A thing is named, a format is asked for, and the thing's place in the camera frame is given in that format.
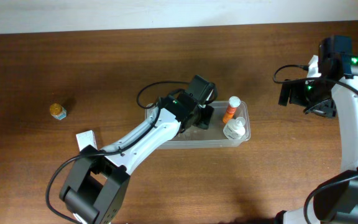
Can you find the clear plastic container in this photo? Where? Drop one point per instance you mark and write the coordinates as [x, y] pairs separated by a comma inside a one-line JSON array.
[[212, 137]]

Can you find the orange tube with white cap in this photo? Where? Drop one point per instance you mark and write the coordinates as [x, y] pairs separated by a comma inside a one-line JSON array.
[[233, 104]]

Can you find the white squeeze bottle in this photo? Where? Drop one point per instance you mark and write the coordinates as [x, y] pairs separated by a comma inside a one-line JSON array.
[[235, 128]]

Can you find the white and green box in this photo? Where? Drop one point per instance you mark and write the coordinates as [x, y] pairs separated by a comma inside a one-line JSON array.
[[85, 139]]

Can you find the small jar with gold lid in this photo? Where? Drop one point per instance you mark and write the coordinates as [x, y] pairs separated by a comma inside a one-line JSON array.
[[58, 111]]

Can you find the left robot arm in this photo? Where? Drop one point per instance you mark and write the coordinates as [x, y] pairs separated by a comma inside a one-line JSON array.
[[97, 182]]

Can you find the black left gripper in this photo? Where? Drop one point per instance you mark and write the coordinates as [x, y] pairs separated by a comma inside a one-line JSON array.
[[204, 116]]

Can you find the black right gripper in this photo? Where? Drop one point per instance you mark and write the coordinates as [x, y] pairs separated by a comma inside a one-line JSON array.
[[286, 93]]

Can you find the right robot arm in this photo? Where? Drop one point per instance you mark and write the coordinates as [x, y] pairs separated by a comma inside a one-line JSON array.
[[335, 200]]

